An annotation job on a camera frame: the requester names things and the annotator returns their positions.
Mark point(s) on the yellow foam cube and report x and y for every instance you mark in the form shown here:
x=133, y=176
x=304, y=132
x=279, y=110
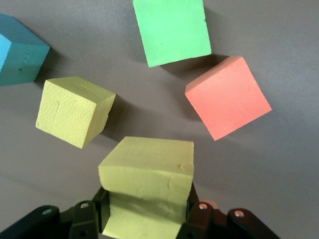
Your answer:
x=149, y=169
x=69, y=114

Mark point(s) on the green foam cube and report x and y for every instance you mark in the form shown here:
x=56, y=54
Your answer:
x=172, y=32

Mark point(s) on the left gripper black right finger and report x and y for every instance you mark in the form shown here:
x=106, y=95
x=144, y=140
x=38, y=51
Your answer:
x=199, y=221

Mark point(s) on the orange foam cube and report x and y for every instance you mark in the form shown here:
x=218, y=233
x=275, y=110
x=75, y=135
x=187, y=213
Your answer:
x=226, y=99

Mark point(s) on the cyan foam cube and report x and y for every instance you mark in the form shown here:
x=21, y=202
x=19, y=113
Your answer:
x=22, y=62

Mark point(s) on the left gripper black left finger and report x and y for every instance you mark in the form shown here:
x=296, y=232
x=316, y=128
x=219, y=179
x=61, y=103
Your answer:
x=84, y=221

